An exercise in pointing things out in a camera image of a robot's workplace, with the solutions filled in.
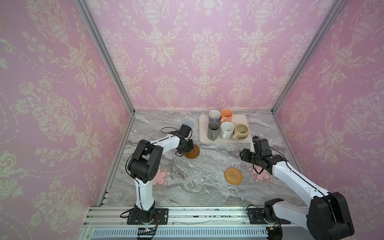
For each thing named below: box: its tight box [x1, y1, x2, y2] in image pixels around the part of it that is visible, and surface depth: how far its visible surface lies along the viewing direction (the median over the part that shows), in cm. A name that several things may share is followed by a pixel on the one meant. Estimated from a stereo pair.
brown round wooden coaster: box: [184, 144, 200, 159], surface depth 99 cm
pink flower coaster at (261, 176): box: [247, 165, 275, 185], surface depth 87 cm
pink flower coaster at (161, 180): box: [152, 164, 171, 190], surface depth 88 cm
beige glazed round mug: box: [232, 124, 249, 141], surface depth 102 cm
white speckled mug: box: [220, 121, 235, 140], surface depth 102 cm
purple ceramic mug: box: [208, 109, 221, 123], surface depth 111 cm
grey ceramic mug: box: [207, 121, 221, 141], surface depth 99 cm
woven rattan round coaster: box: [224, 167, 244, 186], surface depth 89 cm
